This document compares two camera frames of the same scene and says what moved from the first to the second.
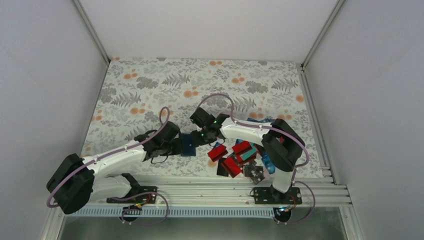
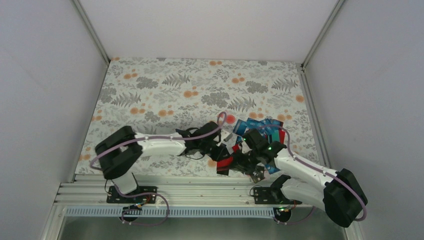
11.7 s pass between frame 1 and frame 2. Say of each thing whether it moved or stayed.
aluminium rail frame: stayed
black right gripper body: moved
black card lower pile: stayed
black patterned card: stayed
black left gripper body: moved
